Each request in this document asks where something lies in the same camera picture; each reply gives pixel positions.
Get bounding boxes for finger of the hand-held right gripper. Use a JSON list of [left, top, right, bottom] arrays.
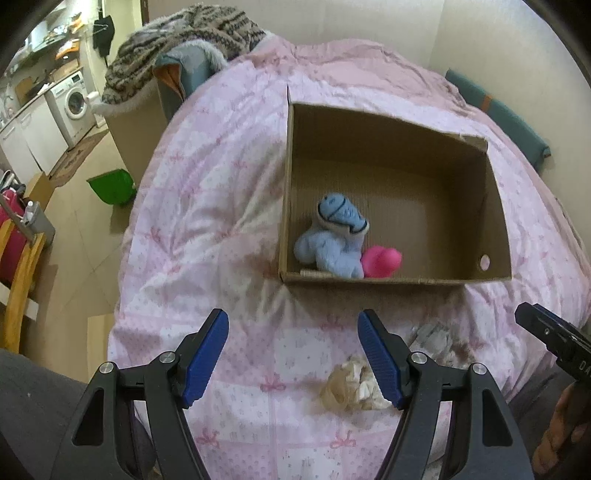
[[514, 302, 591, 384]]

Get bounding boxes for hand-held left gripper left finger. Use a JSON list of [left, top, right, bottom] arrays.
[[44, 308, 230, 480]]

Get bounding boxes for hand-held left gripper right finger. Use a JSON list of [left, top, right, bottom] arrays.
[[358, 309, 535, 480]]

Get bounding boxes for cream fluffy scrunchie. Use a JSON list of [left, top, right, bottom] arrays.
[[321, 354, 394, 411]]

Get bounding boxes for brown cardboard box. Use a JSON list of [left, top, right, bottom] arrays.
[[278, 85, 513, 287]]

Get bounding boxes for grey white soft cloth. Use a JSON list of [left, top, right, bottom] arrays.
[[408, 322, 456, 359]]

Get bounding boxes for person's right hand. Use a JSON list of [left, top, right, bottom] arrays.
[[531, 382, 591, 477]]

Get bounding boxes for pink plush toy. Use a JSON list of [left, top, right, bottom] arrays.
[[361, 246, 403, 278]]

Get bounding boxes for light blue plush toy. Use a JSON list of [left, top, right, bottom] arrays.
[[294, 194, 370, 280]]

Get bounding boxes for pink patterned bed quilt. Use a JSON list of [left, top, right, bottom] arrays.
[[107, 34, 591, 480]]

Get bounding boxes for person's grey trousers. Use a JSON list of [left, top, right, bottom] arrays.
[[0, 348, 155, 480]]

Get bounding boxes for green plastic bin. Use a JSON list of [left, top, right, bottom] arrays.
[[87, 169, 137, 206]]

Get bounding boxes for yellow wooden chair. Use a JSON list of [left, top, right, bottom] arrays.
[[0, 220, 48, 352]]

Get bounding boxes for grey plastic container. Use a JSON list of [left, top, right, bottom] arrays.
[[17, 200, 57, 241]]

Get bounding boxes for teal cushion with orange stripe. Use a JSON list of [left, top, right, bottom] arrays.
[[445, 69, 551, 168]]

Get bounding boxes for red bag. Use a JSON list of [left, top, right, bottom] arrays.
[[0, 193, 27, 283]]

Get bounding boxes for large plain cardboard box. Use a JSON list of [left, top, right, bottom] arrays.
[[103, 95, 170, 186]]

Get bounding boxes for patterned floor rug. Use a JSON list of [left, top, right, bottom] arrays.
[[48, 126, 110, 182]]

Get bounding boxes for white kitchen cabinet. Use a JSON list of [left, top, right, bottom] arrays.
[[0, 96, 71, 178]]

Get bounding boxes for white washing machine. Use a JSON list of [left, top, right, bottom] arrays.
[[49, 71, 96, 136]]

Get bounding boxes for teal pillow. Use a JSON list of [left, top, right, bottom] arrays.
[[154, 42, 223, 118]]

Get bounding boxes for brown striped knit blanket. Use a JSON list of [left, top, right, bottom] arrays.
[[101, 4, 267, 107]]

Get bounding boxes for black hanging garment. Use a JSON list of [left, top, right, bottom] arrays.
[[93, 15, 115, 57]]

